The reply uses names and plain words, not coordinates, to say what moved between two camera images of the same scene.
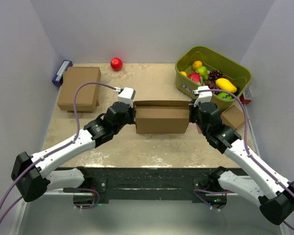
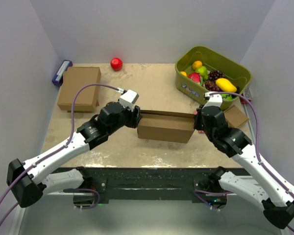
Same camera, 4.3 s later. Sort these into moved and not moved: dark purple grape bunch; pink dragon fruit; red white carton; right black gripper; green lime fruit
Moved: right black gripper
Not moved: red white carton; green lime fruit; pink dragon fruit; dark purple grape bunch
